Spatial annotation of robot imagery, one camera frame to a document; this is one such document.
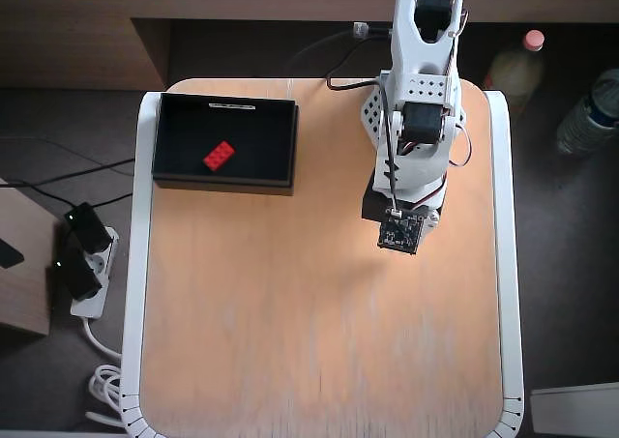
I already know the brown wooden furniture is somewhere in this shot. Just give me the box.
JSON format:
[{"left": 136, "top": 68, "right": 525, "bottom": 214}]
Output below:
[{"left": 0, "top": 0, "right": 619, "bottom": 91}]

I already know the white power strip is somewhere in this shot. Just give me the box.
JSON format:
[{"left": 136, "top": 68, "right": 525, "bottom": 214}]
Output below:
[{"left": 70, "top": 225, "right": 121, "bottom": 319}]

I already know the black camera cable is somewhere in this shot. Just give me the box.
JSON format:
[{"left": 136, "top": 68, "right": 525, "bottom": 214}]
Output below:
[{"left": 324, "top": 31, "right": 402, "bottom": 215}]

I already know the red lego block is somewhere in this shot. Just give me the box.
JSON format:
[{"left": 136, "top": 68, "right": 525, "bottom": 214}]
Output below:
[{"left": 201, "top": 140, "right": 238, "bottom": 172}]

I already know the yellow bottle pink cap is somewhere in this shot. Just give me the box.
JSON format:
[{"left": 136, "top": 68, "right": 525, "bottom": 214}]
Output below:
[{"left": 483, "top": 29, "right": 547, "bottom": 113}]

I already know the black cable silver connector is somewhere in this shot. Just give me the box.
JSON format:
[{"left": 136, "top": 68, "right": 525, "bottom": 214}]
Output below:
[{"left": 284, "top": 21, "right": 396, "bottom": 79}]

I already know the white flat box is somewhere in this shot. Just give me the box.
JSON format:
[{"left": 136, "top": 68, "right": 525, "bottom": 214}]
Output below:
[{"left": 529, "top": 382, "right": 619, "bottom": 434}]

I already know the clear plastic water bottle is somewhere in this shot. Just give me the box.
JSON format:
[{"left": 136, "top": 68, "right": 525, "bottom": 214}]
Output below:
[{"left": 554, "top": 68, "right": 619, "bottom": 157}]

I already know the black bin box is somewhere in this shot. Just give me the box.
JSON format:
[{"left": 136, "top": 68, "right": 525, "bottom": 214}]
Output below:
[{"left": 151, "top": 92, "right": 301, "bottom": 197}]

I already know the black floor cable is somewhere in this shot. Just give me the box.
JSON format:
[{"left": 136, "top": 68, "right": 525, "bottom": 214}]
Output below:
[{"left": 0, "top": 157, "right": 136, "bottom": 188}]

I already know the black camera circuit board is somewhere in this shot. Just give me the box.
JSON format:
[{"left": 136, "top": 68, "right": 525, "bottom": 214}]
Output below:
[{"left": 376, "top": 207, "right": 427, "bottom": 257}]

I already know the brown cardboard box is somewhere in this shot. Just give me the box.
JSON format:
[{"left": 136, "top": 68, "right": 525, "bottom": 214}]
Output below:
[{"left": 0, "top": 176, "right": 57, "bottom": 337}]

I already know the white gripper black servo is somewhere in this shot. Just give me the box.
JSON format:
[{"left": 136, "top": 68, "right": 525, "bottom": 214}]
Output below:
[{"left": 361, "top": 176, "right": 446, "bottom": 241}]

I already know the white coiled cable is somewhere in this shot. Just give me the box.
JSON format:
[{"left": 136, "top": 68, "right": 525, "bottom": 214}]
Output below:
[{"left": 81, "top": 314, "right": 128, "bottom": 429}]

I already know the black power adapter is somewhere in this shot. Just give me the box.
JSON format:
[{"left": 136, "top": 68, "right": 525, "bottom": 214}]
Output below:
[
  {"left": 51, "top": 248, "right": 103, "bottom": 300},
  {"left": 64, "top": 202, "right": 113, "bottom": 254}
]

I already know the black flat object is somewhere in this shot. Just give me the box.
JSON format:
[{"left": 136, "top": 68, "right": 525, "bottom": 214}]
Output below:
[{"left": 0, "top": 238, "right": 25, "bottom": 269}]

